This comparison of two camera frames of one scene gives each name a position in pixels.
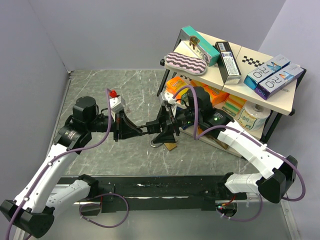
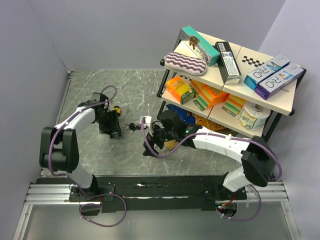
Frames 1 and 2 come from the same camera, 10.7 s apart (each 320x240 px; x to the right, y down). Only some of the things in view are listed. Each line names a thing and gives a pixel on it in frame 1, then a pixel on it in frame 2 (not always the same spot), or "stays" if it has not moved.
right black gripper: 167,119 → 154,139
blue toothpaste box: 252,80 stays
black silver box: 227,64 stays
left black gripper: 123,126 → 113,124
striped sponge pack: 233,105 stays
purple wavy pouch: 186,64 stays
